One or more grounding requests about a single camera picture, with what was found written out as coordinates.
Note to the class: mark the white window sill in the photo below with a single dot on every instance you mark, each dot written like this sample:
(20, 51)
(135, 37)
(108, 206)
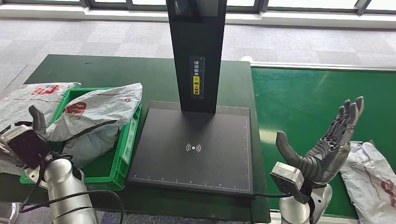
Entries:
(46, 12)

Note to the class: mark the grey parcel bag dark red print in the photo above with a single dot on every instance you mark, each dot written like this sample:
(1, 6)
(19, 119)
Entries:
(92, 145)

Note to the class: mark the grey white floor object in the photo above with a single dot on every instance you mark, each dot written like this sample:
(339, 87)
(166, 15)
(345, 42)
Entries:
(10, 213)

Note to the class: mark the white round conveyor cap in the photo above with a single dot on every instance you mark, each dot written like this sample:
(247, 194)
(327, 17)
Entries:
(246, 58)

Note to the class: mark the dark window frame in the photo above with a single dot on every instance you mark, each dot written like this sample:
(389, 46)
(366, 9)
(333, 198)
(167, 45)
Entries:
(85, 3)

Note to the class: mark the dark green table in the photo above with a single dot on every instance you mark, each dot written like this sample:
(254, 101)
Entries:
(108, 69)

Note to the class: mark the large white printed parcel bag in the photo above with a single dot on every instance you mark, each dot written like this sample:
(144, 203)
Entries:
(18, 102)

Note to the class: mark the green plastic crate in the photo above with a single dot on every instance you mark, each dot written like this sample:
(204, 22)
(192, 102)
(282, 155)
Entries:
(114, 173)

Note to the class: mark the green conveyor belt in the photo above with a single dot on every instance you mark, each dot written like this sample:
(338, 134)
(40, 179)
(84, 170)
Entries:
(309, 99)

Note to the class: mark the black inbound scanner machine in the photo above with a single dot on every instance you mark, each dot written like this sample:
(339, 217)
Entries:
(191, 167)

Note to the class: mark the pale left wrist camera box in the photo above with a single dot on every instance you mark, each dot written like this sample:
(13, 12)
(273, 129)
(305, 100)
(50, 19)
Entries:
(24, 145)

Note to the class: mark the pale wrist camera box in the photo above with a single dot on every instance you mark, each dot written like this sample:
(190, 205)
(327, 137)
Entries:
(24, 145)
(286, 176)

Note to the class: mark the black yellow label sticker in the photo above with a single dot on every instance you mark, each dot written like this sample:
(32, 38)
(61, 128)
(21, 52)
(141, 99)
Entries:
(196, 88)

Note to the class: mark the grey parcel bag red logo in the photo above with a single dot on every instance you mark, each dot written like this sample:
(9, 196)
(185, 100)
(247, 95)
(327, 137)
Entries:
(105, 108)

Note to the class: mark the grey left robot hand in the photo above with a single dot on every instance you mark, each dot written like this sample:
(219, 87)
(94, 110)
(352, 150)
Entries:
(38, 120)

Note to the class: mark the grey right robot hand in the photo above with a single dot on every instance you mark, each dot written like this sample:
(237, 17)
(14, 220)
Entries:
(325, 157)

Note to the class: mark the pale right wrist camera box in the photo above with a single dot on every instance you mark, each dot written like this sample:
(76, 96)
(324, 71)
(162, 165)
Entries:
(286, 176)

